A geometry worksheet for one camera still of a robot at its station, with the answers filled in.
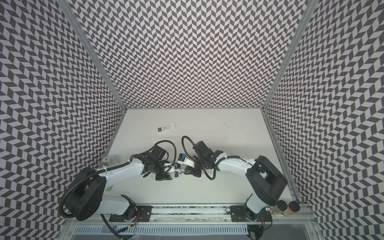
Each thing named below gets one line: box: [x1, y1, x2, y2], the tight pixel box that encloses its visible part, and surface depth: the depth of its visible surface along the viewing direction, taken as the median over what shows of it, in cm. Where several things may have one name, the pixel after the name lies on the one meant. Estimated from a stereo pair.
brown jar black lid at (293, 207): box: [284, 201, 301, 217], surface depth 68 cm
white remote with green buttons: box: [156, 122, 177, 134], surface depth 107 cm
